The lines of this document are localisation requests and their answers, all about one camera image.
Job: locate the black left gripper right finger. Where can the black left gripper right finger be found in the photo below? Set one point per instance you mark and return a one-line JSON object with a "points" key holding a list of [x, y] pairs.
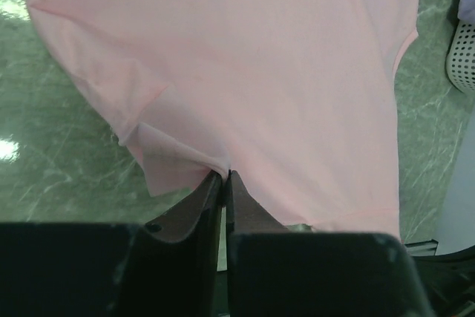
{"points": [[273, 271]]}

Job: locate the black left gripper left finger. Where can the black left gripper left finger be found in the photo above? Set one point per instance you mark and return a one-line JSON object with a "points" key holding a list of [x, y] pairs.
{"points": [[165, 267]]}

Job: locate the pink t shirt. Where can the pink t shirt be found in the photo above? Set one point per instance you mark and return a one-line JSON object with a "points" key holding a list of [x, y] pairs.
{"points": [[297, 96]]}

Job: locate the white plastic laundry basket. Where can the white plastic laundry basket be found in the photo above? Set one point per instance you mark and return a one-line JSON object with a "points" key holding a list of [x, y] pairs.
{"points": [[460, 61]]}

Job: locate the lavender t shirt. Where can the lavender t shirt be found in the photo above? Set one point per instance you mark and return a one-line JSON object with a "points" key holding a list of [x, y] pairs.
{"points": [[466, 11]]}

